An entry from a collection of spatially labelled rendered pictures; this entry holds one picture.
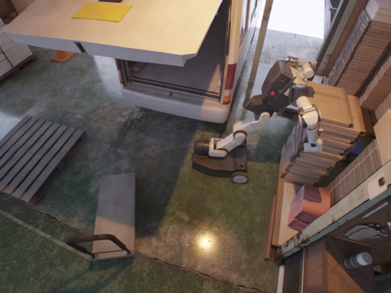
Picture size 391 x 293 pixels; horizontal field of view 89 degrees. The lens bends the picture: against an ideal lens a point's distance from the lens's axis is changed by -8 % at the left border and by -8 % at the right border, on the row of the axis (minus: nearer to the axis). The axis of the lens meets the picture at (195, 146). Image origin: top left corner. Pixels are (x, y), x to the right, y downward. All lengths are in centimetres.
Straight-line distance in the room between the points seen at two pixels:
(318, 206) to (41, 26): 247
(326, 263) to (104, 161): 251
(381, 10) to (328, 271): 305
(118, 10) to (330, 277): 199
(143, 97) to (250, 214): 190
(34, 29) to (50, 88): 298
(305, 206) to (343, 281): 75
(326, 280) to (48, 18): 229
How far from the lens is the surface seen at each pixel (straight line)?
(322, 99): 213
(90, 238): 170
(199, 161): 251
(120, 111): 351
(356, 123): 213
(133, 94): 294
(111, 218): 232
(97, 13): 153
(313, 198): 223
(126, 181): 245
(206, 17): 134
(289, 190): 263
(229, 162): 254
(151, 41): 118
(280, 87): 184
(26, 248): 288
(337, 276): 163
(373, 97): 410
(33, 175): 314
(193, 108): 264
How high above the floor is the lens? 226
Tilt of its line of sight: 52 degrees down
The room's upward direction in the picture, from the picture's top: straight up
